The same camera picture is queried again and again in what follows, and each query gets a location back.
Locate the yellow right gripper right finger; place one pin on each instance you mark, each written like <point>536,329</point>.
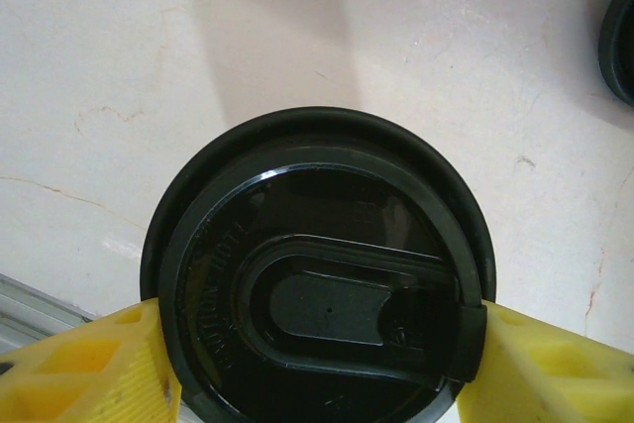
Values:
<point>555,383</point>

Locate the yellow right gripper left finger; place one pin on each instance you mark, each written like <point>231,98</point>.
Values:
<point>74,378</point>

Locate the long aluminium frame rail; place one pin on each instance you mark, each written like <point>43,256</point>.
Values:
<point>30,304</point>

